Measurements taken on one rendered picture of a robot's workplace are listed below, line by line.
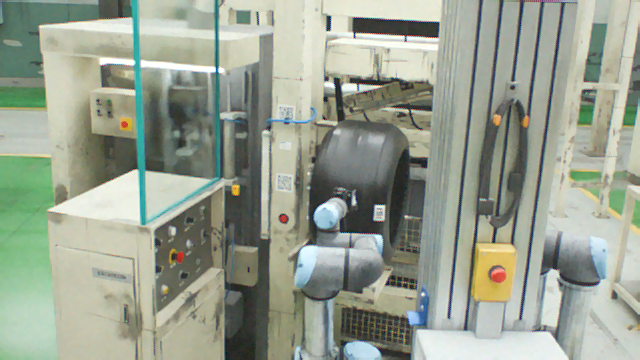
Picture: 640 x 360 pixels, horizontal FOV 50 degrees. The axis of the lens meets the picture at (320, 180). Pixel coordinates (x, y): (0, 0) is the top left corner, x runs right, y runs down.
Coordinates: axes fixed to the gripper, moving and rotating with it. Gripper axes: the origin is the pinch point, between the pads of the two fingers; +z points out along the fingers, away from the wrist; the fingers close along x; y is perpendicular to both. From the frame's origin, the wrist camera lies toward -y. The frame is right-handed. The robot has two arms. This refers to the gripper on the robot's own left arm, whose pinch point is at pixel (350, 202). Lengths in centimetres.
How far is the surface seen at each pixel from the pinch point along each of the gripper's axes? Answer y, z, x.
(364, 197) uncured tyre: 2.4, 1.3, -4.7
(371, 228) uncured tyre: -9.4, 2.4, -8.2
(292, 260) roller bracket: -31.0, 13.7, 25.8
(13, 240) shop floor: -110, 178, 306
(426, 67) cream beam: 51, 43, -17
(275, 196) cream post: -7.5, 22.8, 38.3
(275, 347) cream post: -79, 30, 36
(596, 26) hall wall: 113, 1048, -148
